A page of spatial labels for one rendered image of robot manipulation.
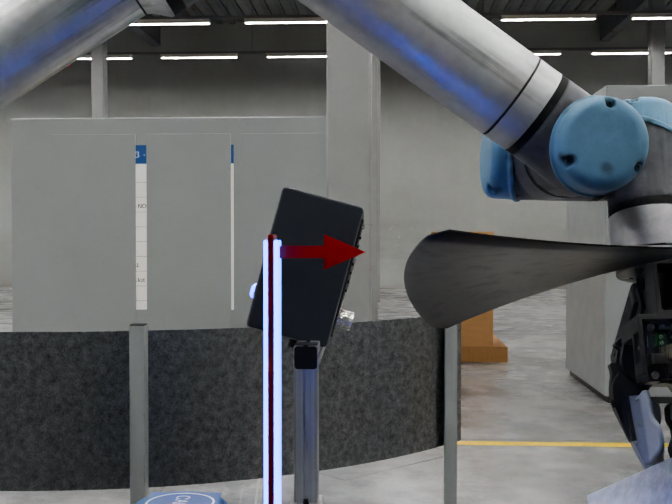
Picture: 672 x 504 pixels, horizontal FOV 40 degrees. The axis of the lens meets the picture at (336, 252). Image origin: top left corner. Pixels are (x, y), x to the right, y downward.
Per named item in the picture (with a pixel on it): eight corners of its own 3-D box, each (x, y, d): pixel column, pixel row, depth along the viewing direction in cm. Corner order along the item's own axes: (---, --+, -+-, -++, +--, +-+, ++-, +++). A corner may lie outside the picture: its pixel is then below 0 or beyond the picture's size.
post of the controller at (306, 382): (317, 503, 114) (317, 344, 114) (293, 503, 115) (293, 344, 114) (319, 496, 117) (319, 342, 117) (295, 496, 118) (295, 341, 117)
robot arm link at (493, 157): (503, 108, 81) (626, 111, 81) (477, 123, 92) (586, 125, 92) (501, 198, 81) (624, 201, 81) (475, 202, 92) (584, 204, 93)
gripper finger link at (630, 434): (617, 440, 83) (609, 343, 85) (612, 442, 84) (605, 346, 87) (670, 440, 83) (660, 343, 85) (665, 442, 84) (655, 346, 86)
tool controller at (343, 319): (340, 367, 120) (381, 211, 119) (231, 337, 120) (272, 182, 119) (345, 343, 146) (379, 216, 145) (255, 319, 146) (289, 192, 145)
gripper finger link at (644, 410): (652, 495, 77) (642, 384, 80) (632, 496, 83) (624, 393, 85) (690, 495, 77) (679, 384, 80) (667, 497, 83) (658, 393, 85)
